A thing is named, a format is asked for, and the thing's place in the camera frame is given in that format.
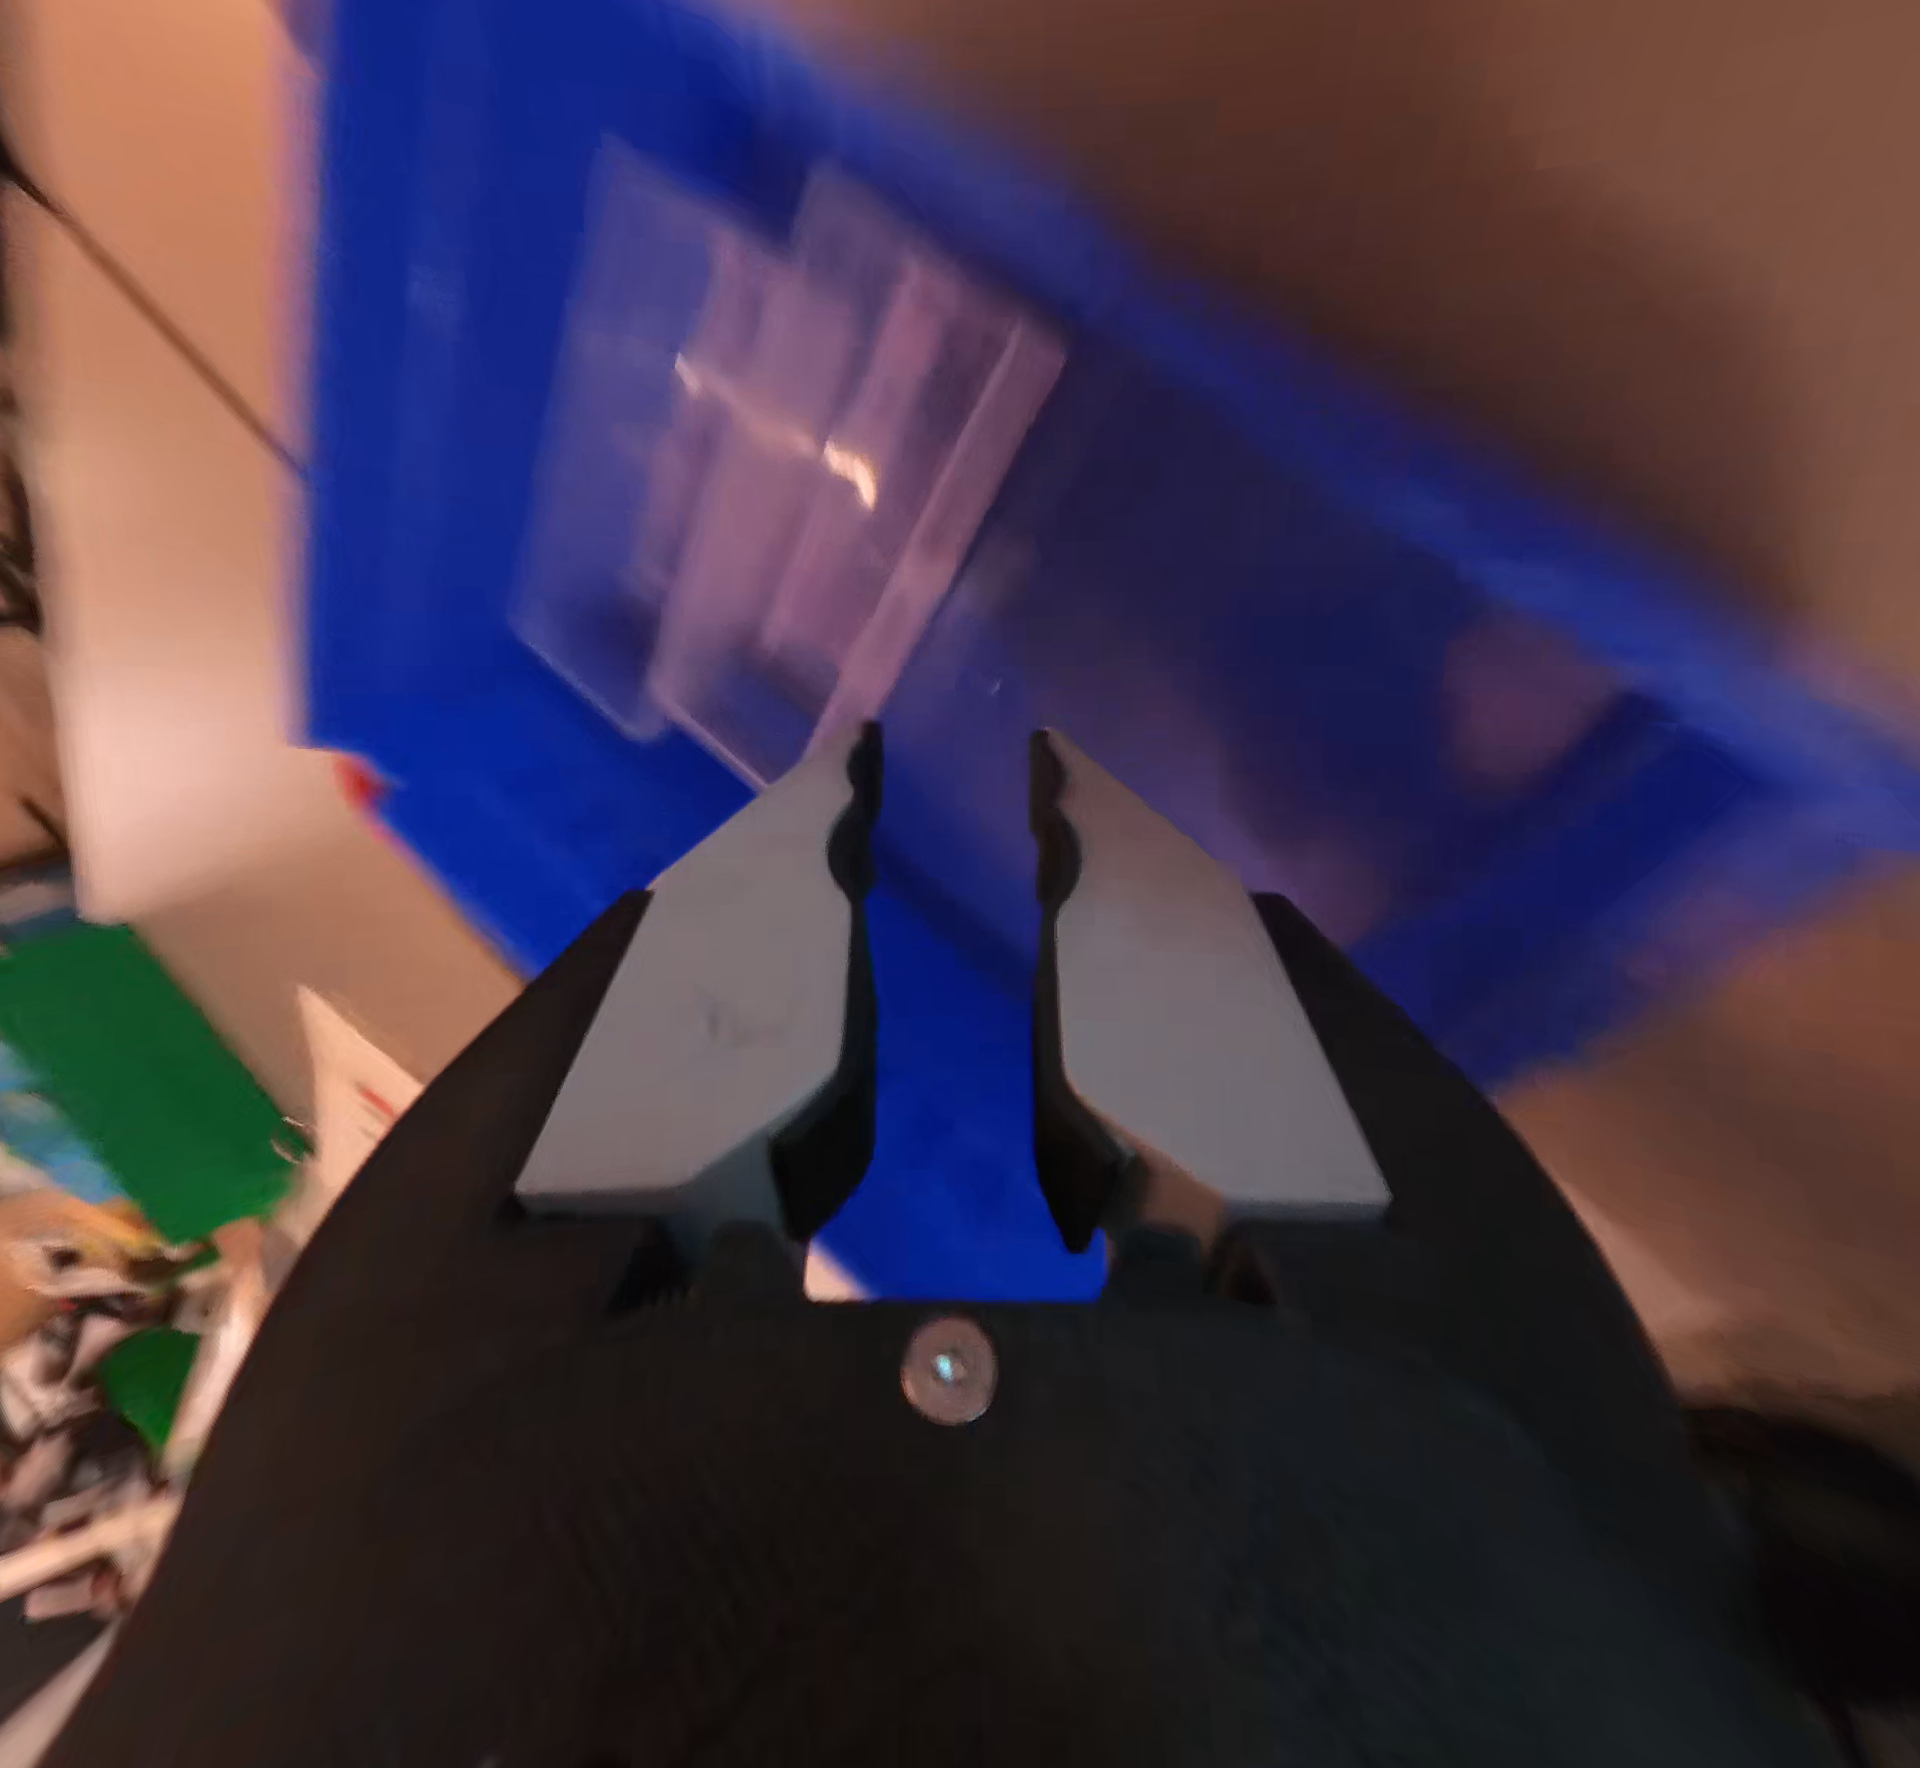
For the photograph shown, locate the blue plastic bin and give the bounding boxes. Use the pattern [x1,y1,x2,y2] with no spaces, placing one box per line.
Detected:
[291,0,1920,1305]

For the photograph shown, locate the black cable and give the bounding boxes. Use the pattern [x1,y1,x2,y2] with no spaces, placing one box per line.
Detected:
[0,133,312,482]

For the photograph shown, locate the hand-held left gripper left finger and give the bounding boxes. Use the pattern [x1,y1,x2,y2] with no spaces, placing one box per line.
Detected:
[513,718,884,1245]

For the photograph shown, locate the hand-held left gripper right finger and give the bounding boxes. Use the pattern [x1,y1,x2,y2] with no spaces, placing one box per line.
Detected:
[1025,724,1395,1256]

